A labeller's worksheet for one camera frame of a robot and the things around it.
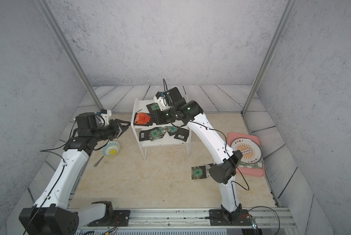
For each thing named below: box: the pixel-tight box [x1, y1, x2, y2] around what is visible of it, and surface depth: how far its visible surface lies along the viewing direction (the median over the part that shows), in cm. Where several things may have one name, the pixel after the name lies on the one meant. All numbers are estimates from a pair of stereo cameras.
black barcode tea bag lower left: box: [138, 126, 159, 142], surface depth 88 cm
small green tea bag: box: [191, 165, 207, 180], surface depth 89 cm
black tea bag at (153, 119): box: [144, 113, 158, 127], surface depth 72 cm
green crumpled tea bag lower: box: [148, 126, 167, 142], surface depth 89 cm
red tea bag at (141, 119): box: [133, 112, 151, 127], surface depth 73 cm
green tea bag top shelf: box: [146, 102, 162, 114], surface depth 79 cm
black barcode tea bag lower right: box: [173, 127, 190, 142], surface depth 89 cm
